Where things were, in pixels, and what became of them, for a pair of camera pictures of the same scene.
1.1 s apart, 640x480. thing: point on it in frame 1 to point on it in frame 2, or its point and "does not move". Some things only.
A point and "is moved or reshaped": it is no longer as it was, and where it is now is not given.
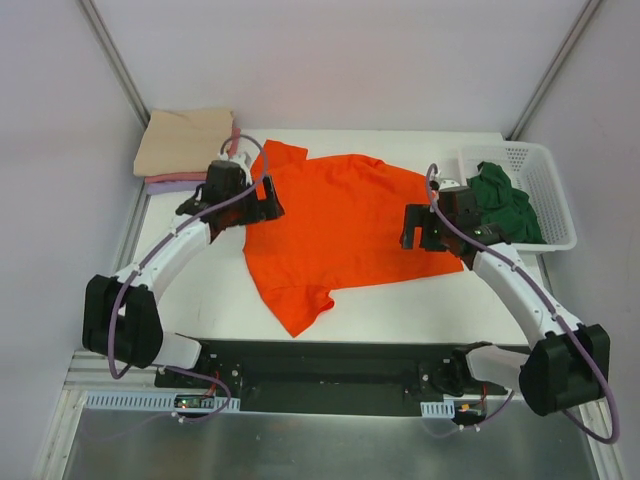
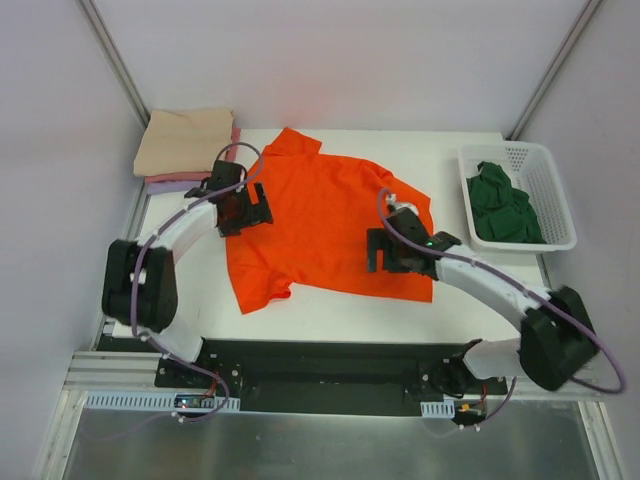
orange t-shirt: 341,226 is moved or reshaped
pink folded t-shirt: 181,177 does not move
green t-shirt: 505,206 does not move
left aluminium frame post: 107,46 does not move
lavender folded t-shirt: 156,188 does not move
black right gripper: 423,226 to 388,251
